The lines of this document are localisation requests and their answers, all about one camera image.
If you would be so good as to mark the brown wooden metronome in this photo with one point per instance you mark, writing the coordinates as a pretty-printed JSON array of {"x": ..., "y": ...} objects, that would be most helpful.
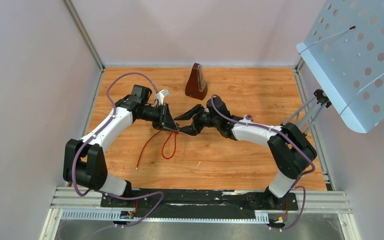
[{"x": 196, "y": 86}]

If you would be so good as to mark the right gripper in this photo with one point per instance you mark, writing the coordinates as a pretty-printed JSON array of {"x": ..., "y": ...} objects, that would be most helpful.
[{"x": 192, "y": 129}]

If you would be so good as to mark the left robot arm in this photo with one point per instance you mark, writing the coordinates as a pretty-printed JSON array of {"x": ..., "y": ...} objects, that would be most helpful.
[{"x": 84, "y": 159}]

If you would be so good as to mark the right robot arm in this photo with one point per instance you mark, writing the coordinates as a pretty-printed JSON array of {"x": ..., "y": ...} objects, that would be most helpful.
[{"x": 292, "y": 152}]

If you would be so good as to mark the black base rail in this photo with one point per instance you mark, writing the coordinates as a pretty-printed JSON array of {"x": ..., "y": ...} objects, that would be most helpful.
[{"x": 201, "y": 202}]

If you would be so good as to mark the white cable duct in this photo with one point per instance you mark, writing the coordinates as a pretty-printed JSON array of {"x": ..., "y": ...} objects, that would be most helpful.
[{"x": 118, "y": 215}]

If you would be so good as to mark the blue perforated metal stand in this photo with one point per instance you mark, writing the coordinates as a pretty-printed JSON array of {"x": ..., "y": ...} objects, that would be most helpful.
[{"x": 344, "y": 50}]

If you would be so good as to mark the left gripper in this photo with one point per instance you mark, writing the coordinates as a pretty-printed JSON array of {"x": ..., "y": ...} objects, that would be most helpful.
[{"x": 165, "y": 120}]

